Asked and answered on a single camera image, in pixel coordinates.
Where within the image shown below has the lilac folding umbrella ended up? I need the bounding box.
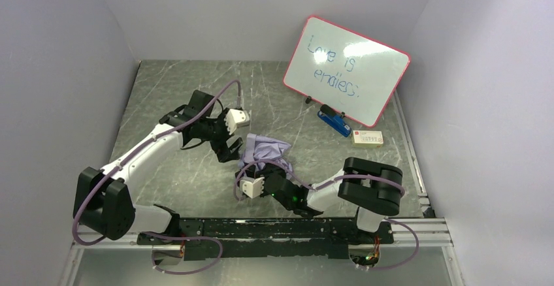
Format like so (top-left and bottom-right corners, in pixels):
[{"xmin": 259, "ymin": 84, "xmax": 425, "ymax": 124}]
[{"xmin": 238, "ymin": 133, "xmax": 293, "ymax": 171}]

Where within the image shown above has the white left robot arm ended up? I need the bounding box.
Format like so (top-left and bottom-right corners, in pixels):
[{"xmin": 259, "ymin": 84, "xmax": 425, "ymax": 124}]
[{"xmin": 72, "ymin": 90, "xmax": 250, "ymax": 246}]

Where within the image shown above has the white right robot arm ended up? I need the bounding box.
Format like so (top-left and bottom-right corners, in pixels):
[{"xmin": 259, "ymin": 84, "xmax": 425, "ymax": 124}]
[{"xmin": 252, "ymin": 157, "xmax": 406, "ymax": 232}]

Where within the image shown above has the blue black stapler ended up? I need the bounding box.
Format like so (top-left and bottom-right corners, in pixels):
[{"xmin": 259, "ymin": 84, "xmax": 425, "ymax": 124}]
[{"xmin": 318, "ymin": 104, "xmax": 351, "ymax": 137}]

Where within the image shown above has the white staples box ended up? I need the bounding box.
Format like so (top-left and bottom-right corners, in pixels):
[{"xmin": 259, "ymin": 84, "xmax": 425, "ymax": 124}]
[{"xmin": 351, "ymin": 130, "xmax": 384, "ymax": 148}]

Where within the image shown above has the red framed whiteboard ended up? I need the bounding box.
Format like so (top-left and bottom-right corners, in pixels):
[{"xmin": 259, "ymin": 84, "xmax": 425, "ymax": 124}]
[{"xmin": 283, "ymin": 16, "xmax": 411, "ymax": 127}]

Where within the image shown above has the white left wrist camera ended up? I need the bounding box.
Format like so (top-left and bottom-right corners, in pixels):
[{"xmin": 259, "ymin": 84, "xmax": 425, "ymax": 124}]
[{"xmin": 224, "ymin": 109, "xmax": 251, "ymax": 135}]

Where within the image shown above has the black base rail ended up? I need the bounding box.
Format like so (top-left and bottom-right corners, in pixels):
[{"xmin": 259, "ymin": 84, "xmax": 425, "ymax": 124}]
[{"xmin": 137, "ymin": 217, "xmax": 394, "ymax": 261}]

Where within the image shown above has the aluminium frame rail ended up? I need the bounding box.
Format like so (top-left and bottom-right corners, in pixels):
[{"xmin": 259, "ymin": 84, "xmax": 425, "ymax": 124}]
[{"xmin": 74, "ymin": 90, "xmax": 463, "ymax": 285}]

